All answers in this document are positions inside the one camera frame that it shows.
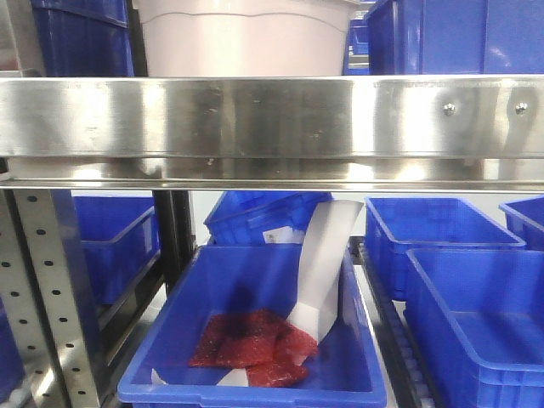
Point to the white plastic bin with lid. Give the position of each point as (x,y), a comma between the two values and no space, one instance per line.
(245,38)

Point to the tilted blue bin behind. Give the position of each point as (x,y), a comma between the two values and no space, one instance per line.
(258,217)

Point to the blue bin with red bags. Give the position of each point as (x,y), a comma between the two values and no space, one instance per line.
(231,279)

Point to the blue bin back right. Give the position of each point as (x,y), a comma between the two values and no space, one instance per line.
(395,225)

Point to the blue bin lower left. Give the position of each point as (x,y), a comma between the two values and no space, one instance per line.
(119,237)

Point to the stainless steel shelf beam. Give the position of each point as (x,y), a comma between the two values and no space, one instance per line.
(359,133)

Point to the blue bin upper right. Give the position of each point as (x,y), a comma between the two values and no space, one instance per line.
(455,37)

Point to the blue bin front right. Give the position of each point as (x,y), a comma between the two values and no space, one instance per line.
(477,317)

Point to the perforated steel shelf upright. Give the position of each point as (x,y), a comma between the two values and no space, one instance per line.
(48,299)

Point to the blue bin far right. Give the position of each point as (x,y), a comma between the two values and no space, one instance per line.
(525,219)

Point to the blue bin upper left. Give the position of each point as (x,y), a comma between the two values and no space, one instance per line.
(84,38)

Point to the white paper strip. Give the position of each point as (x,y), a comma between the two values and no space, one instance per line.
(321,257)

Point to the red plastic bags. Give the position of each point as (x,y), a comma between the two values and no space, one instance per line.
(270,349)

